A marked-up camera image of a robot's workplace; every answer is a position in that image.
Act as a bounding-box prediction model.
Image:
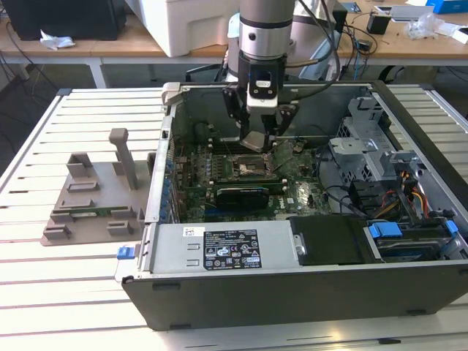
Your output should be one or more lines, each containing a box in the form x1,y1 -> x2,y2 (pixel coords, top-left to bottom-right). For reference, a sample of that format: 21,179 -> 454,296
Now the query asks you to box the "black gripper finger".
262,103 -> 301,146
222,86 -> 252,146

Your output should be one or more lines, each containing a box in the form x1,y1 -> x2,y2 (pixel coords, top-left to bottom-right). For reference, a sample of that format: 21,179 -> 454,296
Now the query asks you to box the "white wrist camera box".
246,78 -> 279,115

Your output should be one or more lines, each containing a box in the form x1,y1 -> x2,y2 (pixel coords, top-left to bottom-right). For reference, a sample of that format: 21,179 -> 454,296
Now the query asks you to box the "red wire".
379,196 -> 404,214

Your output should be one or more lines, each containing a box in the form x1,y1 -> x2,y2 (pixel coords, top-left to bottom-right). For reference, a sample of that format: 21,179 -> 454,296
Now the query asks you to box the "hard disk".
376,239 -> 439,261

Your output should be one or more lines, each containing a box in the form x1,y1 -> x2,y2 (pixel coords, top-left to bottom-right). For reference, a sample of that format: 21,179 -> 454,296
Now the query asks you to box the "crumpled white paper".
39,29 -> 77,51

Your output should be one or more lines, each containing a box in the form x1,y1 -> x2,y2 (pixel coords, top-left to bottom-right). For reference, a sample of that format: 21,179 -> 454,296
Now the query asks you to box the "green motherboard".
171,140 -> 330,222

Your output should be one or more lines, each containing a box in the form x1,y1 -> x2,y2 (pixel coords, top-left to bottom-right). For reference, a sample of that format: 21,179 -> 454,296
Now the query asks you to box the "clear plastic bag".
405,12 -> 456,40

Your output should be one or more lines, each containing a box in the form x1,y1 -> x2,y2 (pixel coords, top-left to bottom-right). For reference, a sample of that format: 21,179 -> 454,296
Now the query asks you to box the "silver square CPU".
239,131 -> 272,153

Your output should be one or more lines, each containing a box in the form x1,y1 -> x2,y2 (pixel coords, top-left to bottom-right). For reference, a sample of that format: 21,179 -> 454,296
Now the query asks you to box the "thin metal locking lever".
223,140 -> 238,165

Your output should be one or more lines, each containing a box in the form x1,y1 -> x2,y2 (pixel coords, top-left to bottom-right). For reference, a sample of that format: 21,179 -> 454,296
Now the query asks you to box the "silver power supply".
138,222 -> 306,275

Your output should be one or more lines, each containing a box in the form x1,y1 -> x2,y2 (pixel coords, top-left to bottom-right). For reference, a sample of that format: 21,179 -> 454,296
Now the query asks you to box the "blue box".
437,0 -> 468,15

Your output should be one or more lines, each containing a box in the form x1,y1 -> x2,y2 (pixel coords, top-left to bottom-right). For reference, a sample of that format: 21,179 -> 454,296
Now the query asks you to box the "black plastic shroud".
290,215 -> 377,266

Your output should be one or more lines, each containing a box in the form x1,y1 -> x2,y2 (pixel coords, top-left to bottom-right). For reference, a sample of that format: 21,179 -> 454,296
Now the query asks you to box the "wooden desk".
328,0 -> 468,69
0,14 -> 235,88

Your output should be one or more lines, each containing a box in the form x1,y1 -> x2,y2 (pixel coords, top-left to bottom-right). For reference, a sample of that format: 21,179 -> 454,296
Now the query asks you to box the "CPU socket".
233,155 -> 273,178

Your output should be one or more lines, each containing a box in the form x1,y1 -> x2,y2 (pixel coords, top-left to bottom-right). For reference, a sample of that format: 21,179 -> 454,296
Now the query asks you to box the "gray parts rack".
40,127 -> 156,248

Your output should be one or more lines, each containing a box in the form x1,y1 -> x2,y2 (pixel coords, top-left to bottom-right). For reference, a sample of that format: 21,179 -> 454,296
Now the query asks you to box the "metal drive cage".
327,95 -> 421,187

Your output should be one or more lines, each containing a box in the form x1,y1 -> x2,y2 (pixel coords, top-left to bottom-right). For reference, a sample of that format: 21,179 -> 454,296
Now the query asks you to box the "large black box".
7,0 -> 128,42

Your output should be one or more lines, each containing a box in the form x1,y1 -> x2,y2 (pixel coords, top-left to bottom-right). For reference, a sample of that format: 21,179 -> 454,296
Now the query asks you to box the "small black box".
366,11 -> 392,36

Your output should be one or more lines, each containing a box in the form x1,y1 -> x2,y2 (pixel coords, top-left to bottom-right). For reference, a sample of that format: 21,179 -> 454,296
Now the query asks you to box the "blue disk carrier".
367,219 -> 460,263

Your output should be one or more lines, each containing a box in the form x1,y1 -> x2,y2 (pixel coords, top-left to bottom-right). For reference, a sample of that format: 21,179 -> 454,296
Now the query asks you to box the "yellow wire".
400,170 -> 429,217

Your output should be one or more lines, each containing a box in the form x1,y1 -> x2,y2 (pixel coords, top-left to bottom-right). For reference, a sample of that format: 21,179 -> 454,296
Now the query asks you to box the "metal socket cover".
269,140 -> 295,171

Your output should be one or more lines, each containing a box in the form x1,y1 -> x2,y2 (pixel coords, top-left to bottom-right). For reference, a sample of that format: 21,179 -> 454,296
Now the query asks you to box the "large white box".
140,0 -> 244,59

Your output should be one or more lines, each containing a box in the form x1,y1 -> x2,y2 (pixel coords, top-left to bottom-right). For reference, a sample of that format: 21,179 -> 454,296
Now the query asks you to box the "black graphics card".
215,186 -> 271,210

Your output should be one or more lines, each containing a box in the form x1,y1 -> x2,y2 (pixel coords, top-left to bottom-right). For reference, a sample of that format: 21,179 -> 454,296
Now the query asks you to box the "open black PC case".
115,80 -> 468,332

